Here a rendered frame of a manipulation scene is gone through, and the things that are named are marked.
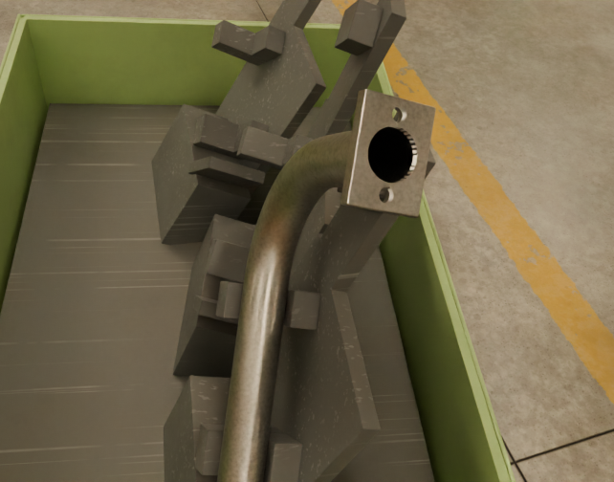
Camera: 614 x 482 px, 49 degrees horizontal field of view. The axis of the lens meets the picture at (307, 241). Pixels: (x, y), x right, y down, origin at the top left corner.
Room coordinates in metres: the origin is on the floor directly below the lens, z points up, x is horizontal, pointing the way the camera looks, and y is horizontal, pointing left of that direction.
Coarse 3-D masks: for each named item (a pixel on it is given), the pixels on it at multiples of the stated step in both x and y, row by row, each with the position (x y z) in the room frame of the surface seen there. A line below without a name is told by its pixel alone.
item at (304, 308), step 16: (224, 288) 0.29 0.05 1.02; (240, 288) 0.29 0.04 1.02; (224, 304) 0.27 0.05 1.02; (240, 304) 0.28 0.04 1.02; (288, 304) 0.28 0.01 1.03; (304, 304) 0.27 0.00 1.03; (288, 320) 0.26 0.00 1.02; (304, 320) 0.27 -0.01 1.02; (208, 432) 0.21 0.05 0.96; (272, 432) 0.22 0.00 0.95; (208, 448) 0.20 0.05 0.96; (272, 448) 0.20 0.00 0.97; (288, 448) 0.20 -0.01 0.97; (208, 464) 0.19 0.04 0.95; (272, 464) 0.19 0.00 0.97; (288, 464) 0.19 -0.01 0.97; (272, 480) 0.18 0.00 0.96; (288, 480) 0.18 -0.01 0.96
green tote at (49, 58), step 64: (64, 64) 0.68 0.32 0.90; (128, 64) 0.70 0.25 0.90; (192, 64) 0.71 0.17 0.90; (320, 64) 0.75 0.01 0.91; (0, 128) 0.50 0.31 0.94; (0, 192) 0.45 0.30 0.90; (0, 256) 0.40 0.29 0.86; (384, 256) 0.50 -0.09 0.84; (448, 320) 0.34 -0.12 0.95; (448, 384) 0.30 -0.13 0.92; (448, 448) 0.26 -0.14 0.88
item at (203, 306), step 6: (198, 300) 0.32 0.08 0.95; (204, 300) 0.31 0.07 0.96; (210, 300) 0.33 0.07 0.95; (216, 300) 0.34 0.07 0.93; (192, 306) 0.33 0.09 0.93; (198, 306) 0.32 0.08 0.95; (204, 306) 0.31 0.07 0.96; (210, 306) 0.31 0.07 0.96; (216, 306) 0.31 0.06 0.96; (198, 312) 0.31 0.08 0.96; (204, 312) 0.31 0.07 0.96; (210, 312) 0.31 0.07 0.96; (216, 318) 0.31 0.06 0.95; (222, 318) 0.31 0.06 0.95; (228, 318) 0.31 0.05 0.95
